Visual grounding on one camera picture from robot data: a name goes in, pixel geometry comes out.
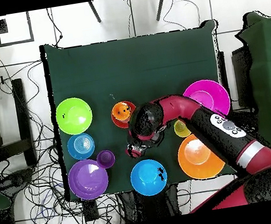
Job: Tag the deep blue bowl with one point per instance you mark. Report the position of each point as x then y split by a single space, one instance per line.
147 178

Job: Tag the small red-orange bowl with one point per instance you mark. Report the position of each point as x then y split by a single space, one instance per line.
121 124

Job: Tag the orange cup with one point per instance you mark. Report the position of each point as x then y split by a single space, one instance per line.
121 111

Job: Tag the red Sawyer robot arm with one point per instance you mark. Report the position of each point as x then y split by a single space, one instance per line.
180 106

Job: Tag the purple cup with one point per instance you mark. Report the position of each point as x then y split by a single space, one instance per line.
106 159

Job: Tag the yellow cup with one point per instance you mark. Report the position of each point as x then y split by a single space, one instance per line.
180 130

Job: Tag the purple bowl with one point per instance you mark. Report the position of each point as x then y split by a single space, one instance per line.
87 179

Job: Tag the shallow blue bowl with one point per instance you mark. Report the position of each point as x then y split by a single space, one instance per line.
81 146

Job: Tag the large yellow-orange bowl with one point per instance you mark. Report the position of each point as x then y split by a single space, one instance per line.
196 160

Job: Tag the lime green bowl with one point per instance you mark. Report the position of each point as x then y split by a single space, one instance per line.
74 116

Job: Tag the black power box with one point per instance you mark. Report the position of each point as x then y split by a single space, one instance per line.
90 210

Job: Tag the dark green table cloth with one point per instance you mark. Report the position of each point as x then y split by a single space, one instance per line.
130 62

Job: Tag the pink bowl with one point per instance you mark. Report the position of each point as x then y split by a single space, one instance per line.
211 92

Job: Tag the black bench stand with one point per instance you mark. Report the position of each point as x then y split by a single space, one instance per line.
21 109

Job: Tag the dark grey round base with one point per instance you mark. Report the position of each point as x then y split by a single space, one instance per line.
15 180

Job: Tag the black box stand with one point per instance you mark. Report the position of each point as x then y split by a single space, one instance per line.
242 74

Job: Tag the black tripod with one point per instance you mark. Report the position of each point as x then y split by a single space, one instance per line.
95 13

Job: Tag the black square frame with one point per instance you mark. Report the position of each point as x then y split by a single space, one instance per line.
15 42

